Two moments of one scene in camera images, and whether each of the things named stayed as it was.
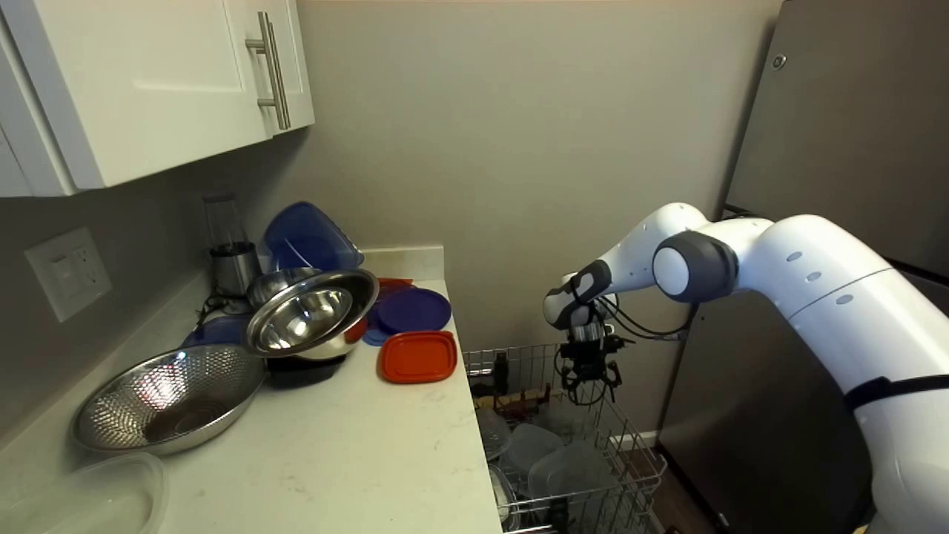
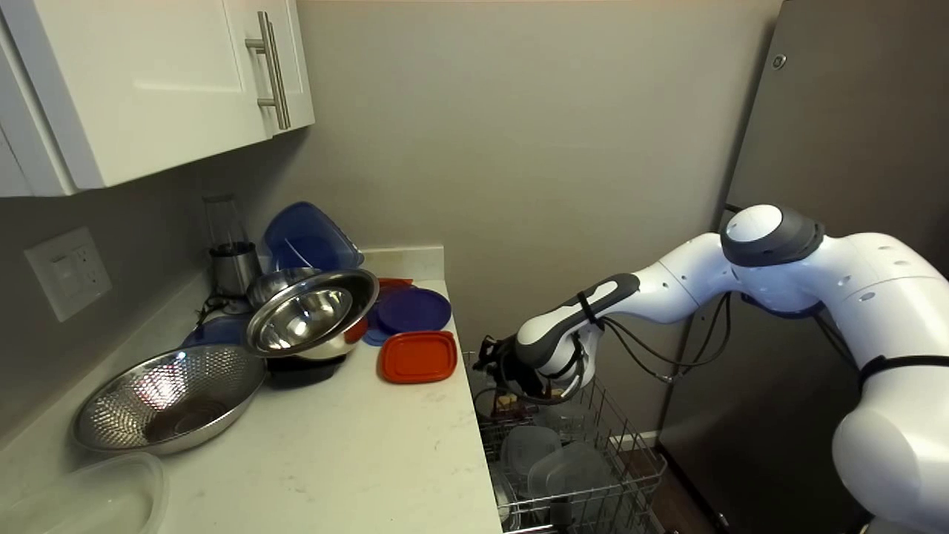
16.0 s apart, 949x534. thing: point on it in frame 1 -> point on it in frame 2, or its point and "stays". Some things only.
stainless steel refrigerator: (846, 119) stays
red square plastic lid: (416, 357) stays
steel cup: (237, 271) stays
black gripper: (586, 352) -> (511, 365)
